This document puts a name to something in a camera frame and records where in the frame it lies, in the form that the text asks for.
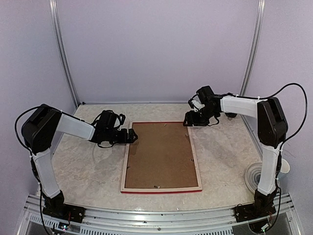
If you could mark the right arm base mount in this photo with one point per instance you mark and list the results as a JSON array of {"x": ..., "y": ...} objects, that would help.
[{"x": 249, "y": 212}]

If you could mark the aluminium front rail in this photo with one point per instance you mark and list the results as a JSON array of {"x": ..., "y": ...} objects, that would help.
[{"x": 97, "y": 221}]

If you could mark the aluminium corner post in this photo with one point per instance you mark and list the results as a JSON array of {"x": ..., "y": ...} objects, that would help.
[
  {"x": 254, "y": 46},
  {"x": 62, "y": 52}
]

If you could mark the dark green cup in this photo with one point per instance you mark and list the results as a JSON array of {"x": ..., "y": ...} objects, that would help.
[{"x": 231, "y": 115}]

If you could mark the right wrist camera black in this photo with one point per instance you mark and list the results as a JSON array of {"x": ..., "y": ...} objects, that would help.
[{"x": 195, "y": 105}]

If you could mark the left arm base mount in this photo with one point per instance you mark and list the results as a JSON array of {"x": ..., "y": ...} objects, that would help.
[{"x": 66, "y": 212}]

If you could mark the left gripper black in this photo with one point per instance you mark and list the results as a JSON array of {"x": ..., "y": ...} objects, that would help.
[{"x": 124, "y": 139}]

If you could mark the left aluminium corner post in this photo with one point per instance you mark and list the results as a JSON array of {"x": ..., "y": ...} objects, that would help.
[{"x": 62, "y": 52}]

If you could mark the right aluminium corner post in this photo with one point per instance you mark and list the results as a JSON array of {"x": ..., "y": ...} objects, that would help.
[{"x": 254, "y": 46}]

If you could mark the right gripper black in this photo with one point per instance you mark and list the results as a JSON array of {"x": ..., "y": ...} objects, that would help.
[{"x": 192, "y": 119}]

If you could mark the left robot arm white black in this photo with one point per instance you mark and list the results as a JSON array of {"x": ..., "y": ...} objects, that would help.
[{"x": 39, "y": 130}]

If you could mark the wooden photo frame red edge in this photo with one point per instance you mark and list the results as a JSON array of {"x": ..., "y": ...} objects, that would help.
[{"x": 198, "y": 176}]

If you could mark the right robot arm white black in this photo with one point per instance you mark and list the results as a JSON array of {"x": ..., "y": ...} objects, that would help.
[{"x": 272, "y": 130}]

